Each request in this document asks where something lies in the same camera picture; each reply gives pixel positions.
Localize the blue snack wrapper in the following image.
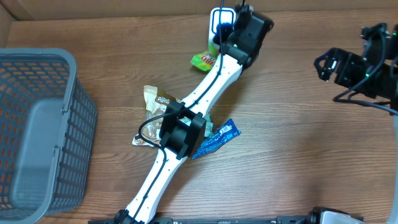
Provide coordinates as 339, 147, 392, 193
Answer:
192, 119, 241, 160

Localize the teal white snack packet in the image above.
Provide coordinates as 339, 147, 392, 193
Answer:
180, 114, 214, 138

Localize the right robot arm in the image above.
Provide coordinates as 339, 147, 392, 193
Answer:
314, 22, 397, 131

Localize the beige cookie snack bag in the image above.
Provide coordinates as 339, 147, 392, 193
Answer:
142, 85, 180, 144

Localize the white barcode scanner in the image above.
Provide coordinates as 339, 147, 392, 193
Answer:
208, 7, 236, 47

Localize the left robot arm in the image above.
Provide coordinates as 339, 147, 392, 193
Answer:
113, 2, 274, 224

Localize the grey plastic shopping basket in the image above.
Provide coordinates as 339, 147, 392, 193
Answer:
1, 48, 97, 223

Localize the green Haribo candy bag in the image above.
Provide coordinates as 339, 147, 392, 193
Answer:
190, 42, 219, 72

